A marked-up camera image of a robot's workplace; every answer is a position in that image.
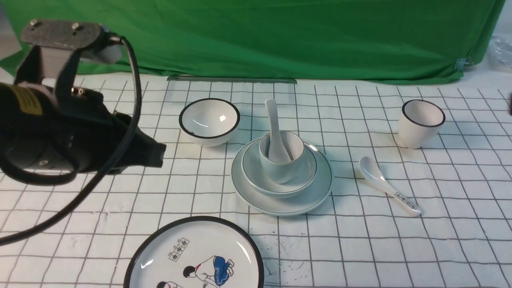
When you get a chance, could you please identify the pale green ceramic plate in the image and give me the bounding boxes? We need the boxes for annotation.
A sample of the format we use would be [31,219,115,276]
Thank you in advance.
[232,139,333,216]

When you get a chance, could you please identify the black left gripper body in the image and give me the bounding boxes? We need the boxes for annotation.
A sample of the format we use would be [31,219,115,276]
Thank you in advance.
[56,87,155,174]

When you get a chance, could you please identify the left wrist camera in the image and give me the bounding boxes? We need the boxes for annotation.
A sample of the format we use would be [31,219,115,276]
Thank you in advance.
[14,19,122,95]

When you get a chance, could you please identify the white grid tablecloth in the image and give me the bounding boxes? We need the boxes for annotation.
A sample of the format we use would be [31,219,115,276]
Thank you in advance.
[1,76,511,288]

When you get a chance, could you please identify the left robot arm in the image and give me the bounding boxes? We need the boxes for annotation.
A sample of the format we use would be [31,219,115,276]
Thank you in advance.
[1,83,133,186]

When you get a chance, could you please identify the white cup black rim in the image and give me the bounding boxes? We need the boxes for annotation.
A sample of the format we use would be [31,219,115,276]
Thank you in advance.
[398,100,446,149]

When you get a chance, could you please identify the metal binder clip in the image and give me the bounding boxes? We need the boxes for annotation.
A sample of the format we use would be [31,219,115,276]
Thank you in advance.
[454,57,475,72]

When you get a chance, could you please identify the green backdrop cloth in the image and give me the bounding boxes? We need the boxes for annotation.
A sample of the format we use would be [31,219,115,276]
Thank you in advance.
[1,0,505,84]

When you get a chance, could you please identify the pale green ceramic cup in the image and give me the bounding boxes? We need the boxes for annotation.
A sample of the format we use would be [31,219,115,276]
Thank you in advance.
[258,131,306,184]

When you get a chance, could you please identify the pale green ceramic bowl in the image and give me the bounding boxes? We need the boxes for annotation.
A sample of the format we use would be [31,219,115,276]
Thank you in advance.
[241,139,318,198]

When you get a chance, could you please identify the clear plastic wrap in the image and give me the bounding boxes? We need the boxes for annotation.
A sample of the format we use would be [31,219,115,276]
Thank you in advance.
[489,36,512,73]

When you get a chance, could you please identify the plain white ceramic spoon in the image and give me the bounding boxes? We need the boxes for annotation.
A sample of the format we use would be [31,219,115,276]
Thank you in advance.
[265,98,291,163]

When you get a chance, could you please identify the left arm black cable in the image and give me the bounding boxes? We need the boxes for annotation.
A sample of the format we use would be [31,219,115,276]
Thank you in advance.
[0,36,142,245]

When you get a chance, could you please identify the illustrated plate black rim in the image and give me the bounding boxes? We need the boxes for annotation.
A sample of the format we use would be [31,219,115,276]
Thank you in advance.
[123,216,265,288]

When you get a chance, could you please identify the white spoon with label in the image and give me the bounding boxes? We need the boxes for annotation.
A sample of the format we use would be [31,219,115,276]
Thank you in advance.
[359,156,422,217]

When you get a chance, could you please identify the white bowl black rim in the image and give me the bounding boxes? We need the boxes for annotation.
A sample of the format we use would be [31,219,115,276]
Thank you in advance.
[178,98,241,146]

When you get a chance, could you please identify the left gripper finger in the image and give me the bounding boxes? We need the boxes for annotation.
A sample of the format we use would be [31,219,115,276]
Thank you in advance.
[148,142,167,168]

